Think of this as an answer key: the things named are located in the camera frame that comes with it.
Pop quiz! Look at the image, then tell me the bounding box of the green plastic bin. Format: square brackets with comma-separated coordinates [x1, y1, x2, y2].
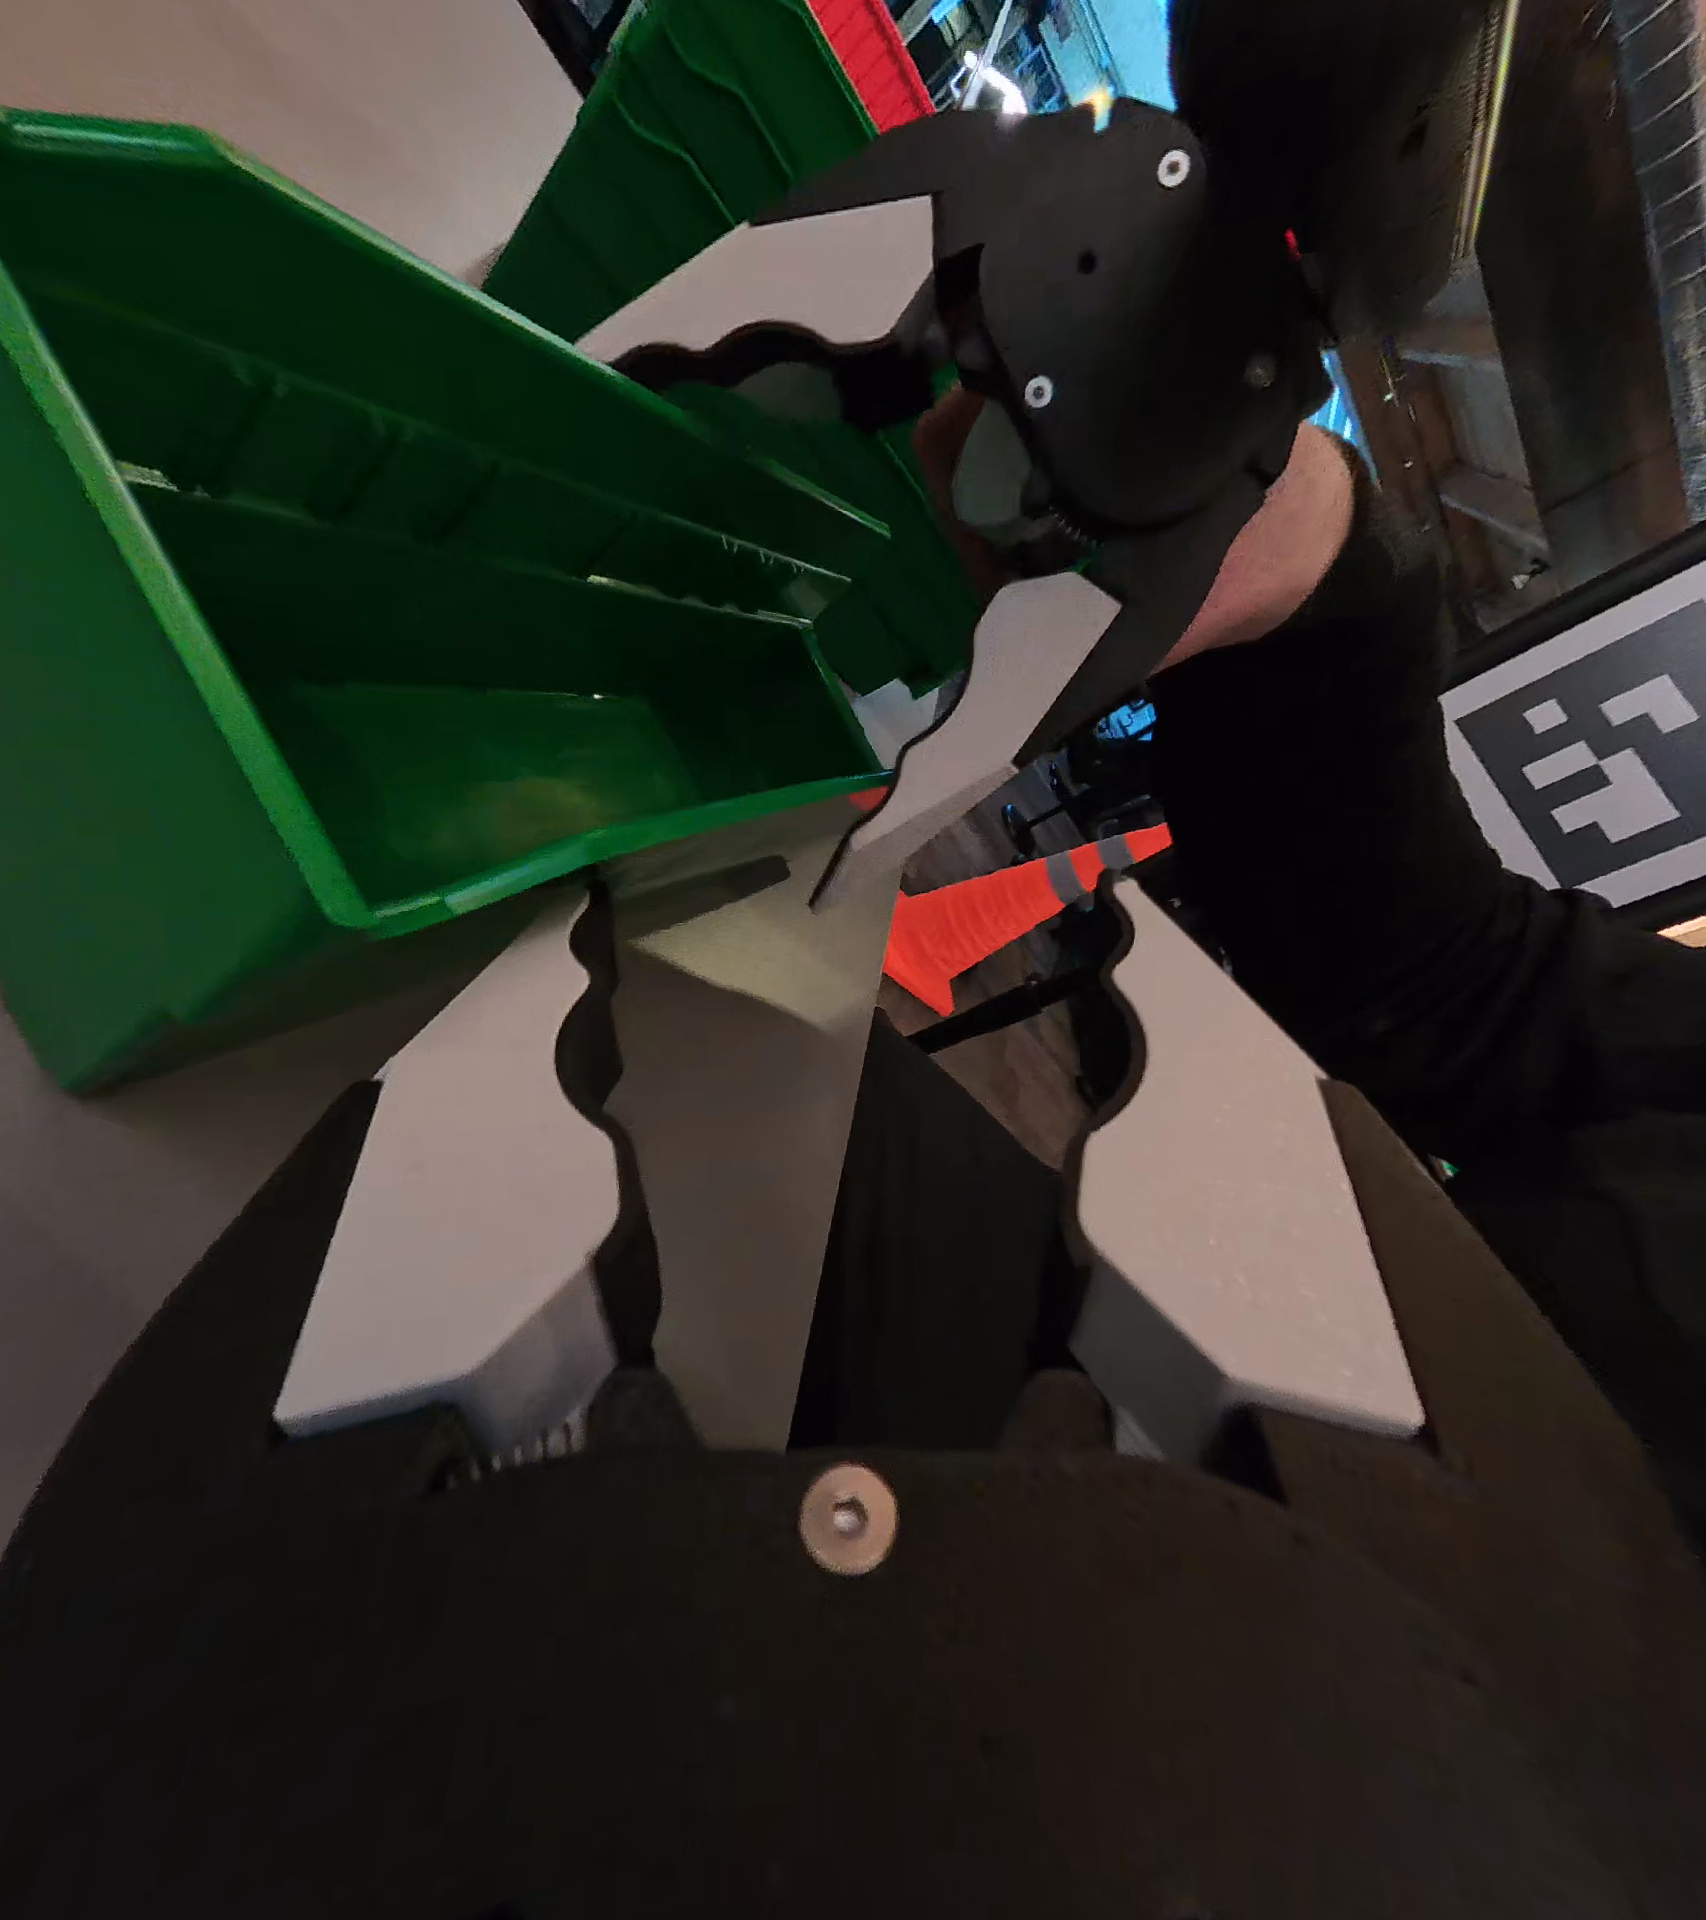
[0, 52, 985, 1100]

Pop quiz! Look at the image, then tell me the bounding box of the orange traffic cone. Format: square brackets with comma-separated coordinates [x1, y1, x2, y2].
[882, 822, 1174, 1013]

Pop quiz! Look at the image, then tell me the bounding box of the stack of nested green bins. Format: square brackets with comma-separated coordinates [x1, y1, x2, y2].
[482, 0, 887, 344]

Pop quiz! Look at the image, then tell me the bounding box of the silver ventilation duct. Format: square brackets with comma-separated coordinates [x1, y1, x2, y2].
[1613, 0, 1706, 520]

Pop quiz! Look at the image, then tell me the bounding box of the person's right hand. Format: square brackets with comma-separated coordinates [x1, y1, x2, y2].
[1163, 431, 1361, 672]

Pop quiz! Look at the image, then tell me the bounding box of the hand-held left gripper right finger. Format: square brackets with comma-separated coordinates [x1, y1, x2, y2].
[1059, 881, 1427, 1463]

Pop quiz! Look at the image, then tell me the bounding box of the framed marker tag board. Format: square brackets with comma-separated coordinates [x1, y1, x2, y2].
[1437, 480, 1706, 931]

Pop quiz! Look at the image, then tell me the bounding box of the person's right forearm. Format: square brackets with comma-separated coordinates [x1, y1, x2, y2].
[1150, 441, 1706, 1142]

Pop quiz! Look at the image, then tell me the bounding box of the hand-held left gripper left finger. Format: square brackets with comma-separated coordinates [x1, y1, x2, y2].
[271, 881, 668, 1451]

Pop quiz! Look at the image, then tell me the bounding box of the red ribbed crate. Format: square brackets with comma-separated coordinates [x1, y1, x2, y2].
[803, 0, 940, 133]

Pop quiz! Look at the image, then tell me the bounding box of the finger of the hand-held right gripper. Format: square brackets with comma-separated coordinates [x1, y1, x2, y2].
[809, 570, 1128, 911]
[574, 191, 945, 431]

